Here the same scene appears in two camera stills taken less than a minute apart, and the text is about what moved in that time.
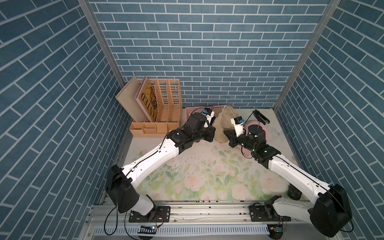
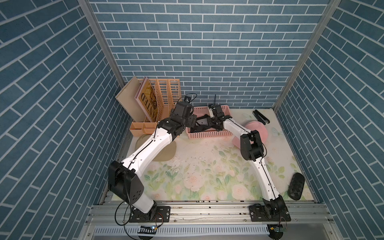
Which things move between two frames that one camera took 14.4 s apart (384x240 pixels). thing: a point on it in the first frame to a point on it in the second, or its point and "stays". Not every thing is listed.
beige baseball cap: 222,122 to 168,154
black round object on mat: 293,193 stays
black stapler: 260,117 stays
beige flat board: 127,98 stays
